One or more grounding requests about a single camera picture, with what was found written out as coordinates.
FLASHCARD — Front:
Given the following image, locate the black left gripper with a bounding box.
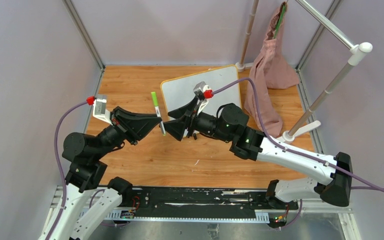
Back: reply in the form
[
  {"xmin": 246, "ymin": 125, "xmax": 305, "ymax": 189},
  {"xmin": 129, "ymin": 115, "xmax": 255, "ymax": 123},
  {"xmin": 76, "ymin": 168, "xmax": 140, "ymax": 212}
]
[{"xmin": 93, "ymin": 105, "xmax": 163, "ymax": 159}]

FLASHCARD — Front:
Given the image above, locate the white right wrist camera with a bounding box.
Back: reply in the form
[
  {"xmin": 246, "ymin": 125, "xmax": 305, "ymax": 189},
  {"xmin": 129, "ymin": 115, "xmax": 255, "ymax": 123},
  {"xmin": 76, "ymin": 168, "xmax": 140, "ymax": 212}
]
[{"xmin": 193, "ymin": 81, "xmax": 214, "ymax": 111}]

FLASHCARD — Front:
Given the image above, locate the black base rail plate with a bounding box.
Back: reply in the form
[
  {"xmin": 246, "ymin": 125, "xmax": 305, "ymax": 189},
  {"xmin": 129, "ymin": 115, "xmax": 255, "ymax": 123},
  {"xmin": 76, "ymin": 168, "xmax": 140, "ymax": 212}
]
[{"xmin": 118, "ymin": 186, "xmax": 299, "ymax": 220}]

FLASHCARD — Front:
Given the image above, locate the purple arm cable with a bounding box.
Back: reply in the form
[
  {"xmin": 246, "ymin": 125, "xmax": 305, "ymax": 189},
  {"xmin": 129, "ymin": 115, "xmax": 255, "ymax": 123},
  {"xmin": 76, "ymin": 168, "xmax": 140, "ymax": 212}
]
[
  {"xmin": 203, "ymin": 77, "xmax": 384, "ymax": 230},
  {"xmin": 44, "ymin": 96, "xmax": 97, "ymax": 240}
]

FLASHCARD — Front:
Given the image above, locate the wooden rack pole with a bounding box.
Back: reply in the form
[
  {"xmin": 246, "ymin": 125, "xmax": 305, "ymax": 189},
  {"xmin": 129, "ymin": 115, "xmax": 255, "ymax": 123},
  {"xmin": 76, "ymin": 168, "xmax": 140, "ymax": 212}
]
[{"xmin": 237, "ymin": 0, "xmax": 259, "ymax": 69}]

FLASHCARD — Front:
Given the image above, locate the pink cloth bag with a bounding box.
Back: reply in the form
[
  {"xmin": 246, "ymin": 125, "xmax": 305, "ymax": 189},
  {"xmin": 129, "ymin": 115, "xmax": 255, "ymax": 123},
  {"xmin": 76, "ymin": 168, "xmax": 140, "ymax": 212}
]
[{"xmin": 244, "ymin": 1, "xmax": 299, "ymax": 137}]

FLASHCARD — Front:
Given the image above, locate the green whiteboard marker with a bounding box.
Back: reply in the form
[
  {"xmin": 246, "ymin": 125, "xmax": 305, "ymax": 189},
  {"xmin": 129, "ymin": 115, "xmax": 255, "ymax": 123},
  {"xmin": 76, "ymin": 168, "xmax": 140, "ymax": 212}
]
[{"xmin": 150, "ymin": 91, "xmax": 166, "ymax": 136}]

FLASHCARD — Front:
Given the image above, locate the yellow framed whiteboard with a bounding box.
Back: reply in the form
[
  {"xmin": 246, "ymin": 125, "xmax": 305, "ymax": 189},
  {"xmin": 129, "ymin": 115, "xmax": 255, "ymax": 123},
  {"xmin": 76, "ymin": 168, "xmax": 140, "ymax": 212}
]
[{"xmin": 160, "ymin": 65, "xmax": 242, "ymax": 116}]

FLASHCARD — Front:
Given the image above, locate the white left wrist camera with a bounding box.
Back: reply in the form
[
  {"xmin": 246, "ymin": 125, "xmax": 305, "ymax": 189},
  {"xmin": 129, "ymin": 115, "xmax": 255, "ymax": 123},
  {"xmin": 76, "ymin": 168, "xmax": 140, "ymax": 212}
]
[{"xmin": 92, "ymin": 94, "xmax": 112, "ymax": 125}]

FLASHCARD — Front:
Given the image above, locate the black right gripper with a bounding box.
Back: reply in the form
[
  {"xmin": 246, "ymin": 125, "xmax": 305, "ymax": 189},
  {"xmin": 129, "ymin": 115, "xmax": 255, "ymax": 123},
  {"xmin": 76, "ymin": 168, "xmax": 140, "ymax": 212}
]
[{"xmin": 159, "ymin": 97, "xmax": 233, "ymax": 144}]

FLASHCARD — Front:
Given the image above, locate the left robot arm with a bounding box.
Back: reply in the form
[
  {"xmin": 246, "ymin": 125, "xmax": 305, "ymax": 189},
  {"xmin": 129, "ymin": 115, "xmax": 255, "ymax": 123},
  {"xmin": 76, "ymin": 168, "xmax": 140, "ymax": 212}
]
[{"xmin": 40, "ymin": 106, "xmax": 162, "ymax": 240}]

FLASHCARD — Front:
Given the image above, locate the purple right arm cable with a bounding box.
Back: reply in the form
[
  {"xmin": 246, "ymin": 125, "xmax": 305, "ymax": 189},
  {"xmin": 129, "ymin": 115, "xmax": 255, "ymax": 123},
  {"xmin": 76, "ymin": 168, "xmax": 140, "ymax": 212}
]
[{"xmin": 203, "ymin": 77, "xmax": 384, "ymax": 230}]

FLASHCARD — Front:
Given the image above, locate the white clothes rack frame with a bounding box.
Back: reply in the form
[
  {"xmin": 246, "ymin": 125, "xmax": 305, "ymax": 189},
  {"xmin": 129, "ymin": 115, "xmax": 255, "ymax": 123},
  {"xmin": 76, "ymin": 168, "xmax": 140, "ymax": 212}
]
[{"xmin": 284, "ymin": 0, "xmax": 379, "ymax": 148}]

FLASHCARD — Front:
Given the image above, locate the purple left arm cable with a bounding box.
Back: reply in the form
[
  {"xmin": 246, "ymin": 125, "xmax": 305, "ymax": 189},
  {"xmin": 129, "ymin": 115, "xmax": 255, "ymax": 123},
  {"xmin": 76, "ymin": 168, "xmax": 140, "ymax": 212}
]
[{"xmin": 44, "ymin": 96, "xmax": 97, "ymax": 240}]

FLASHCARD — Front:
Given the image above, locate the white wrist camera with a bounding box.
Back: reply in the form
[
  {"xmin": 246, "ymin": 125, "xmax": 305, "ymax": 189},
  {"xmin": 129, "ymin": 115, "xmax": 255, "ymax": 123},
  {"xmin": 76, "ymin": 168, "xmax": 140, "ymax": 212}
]
[
  {"xmin": 92, "ymin": 94, "xmax": 112, "ymax": 125},
  {"xmin": 193, "ymin": 81, "xmax": 214, "ymax": 111}
]

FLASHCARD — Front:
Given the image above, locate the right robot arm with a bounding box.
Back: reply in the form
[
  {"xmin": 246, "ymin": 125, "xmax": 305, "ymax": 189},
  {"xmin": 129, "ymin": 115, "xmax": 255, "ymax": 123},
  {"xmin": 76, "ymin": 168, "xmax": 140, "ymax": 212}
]
[{"xmin": 164, "ymin": 97, "xmax": 352, "ymax": 209}]

